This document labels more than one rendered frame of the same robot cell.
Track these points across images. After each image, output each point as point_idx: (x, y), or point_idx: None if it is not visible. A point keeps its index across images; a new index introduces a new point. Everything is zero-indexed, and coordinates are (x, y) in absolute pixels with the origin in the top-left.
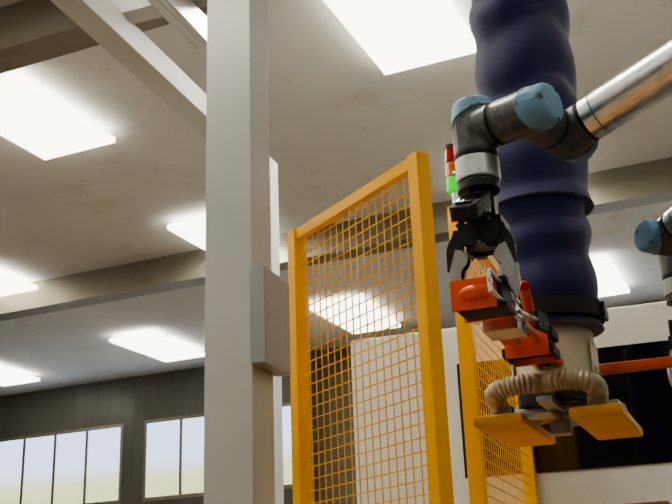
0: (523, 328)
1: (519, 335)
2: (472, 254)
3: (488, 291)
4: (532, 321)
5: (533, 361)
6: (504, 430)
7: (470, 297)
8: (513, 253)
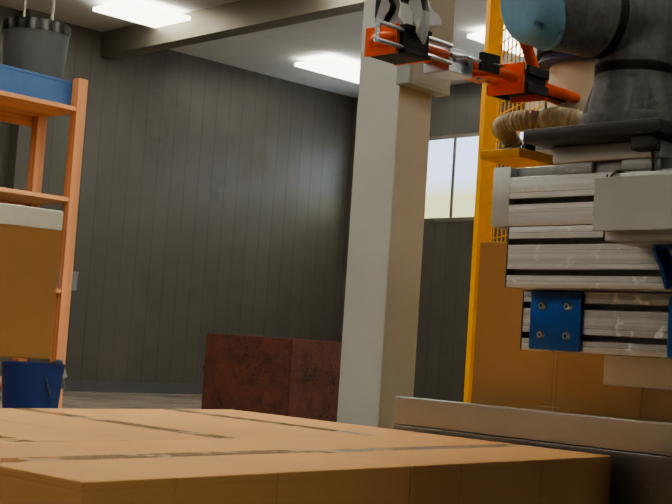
0: (464, 70)
1: (462, 76)
2: (404, 0)
3: (374, 40)
4: (528, 58)
5: (525, 98)
6: (519, 164)
7: (375, 44)
8: (422, 1)
